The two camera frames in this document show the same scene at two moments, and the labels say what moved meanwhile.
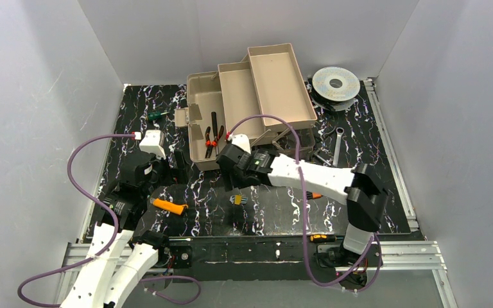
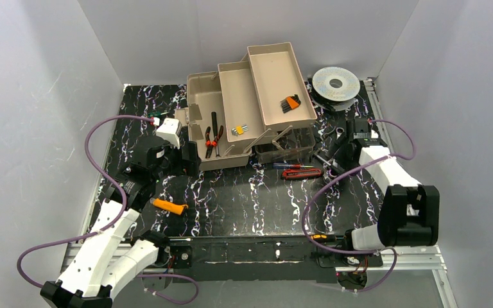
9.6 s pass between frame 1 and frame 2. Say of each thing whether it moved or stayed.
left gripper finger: moved
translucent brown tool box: stayed
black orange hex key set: moved
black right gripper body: moved
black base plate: stayed
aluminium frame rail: stayed
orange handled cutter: stayed
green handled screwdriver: stayed
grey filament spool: stayed
